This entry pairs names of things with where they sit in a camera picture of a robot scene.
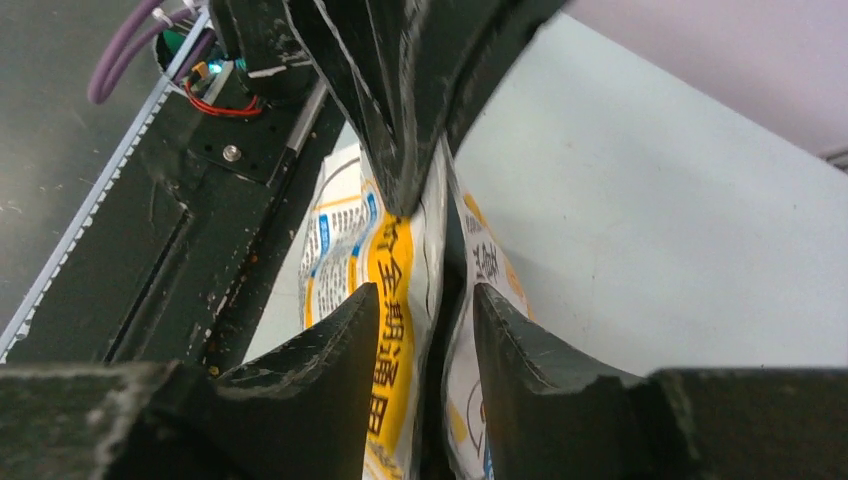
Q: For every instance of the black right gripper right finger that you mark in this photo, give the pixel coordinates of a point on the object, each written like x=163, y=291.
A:
x=554, y=412

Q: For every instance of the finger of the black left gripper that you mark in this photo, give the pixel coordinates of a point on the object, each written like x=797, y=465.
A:
x=402, y=73
x=505, y=36

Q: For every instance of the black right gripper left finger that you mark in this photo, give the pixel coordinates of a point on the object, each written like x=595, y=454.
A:
x=300, y=411

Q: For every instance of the printed cat food bag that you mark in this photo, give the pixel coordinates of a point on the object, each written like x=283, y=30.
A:
x=351, y=240

